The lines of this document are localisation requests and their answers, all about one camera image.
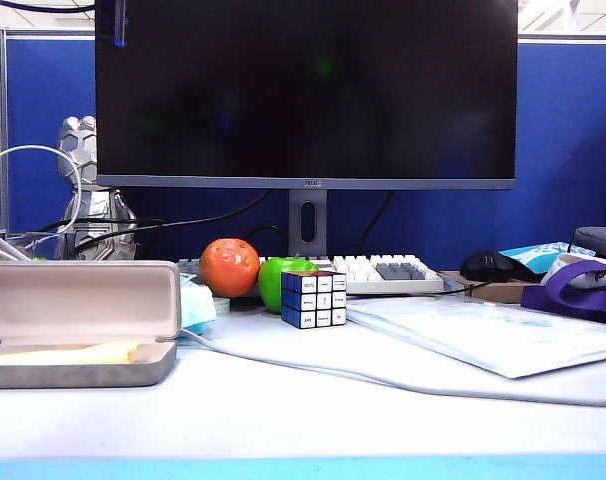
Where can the grey glasses case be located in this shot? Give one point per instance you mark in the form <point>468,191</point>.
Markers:
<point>83,300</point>

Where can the grey monitor stand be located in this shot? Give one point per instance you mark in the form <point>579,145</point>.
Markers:
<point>295,225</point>

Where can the green apple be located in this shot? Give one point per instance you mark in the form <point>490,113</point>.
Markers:
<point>270,285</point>
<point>40,259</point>

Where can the Rubik's cube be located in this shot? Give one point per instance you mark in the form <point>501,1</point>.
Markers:
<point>313,300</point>

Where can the orange fruit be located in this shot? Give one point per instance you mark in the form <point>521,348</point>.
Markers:
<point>228,270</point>

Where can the white and grey keyboard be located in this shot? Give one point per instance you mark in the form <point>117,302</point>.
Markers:
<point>408,285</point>

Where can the light blue mask pack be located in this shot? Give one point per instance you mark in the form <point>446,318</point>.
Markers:
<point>198,312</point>

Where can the black computer monitor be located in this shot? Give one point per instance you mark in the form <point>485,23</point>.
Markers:
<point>308,90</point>

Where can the black computer mouse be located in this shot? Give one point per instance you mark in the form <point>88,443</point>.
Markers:
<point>483,267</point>

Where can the clear plastic document bag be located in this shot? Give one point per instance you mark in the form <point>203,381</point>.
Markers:
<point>483,335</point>

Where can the brown mouse pad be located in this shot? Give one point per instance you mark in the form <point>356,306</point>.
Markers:
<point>503,292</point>

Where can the silver angular figurine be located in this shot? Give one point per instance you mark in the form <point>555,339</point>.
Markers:
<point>90,210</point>

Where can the yellow cleaning cloth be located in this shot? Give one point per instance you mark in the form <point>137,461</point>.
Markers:
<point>98,352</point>

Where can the teal snack packet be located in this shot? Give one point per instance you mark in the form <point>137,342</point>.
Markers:
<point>538,255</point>

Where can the clear glass cup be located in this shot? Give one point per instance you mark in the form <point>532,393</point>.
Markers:
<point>38,242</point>

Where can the white bag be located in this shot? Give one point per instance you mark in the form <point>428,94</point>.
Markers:
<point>568,261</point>

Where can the dark grey cushion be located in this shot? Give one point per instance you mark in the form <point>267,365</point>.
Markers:
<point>603,240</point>

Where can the silver partition post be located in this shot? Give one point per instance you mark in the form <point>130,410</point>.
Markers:
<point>3,100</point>

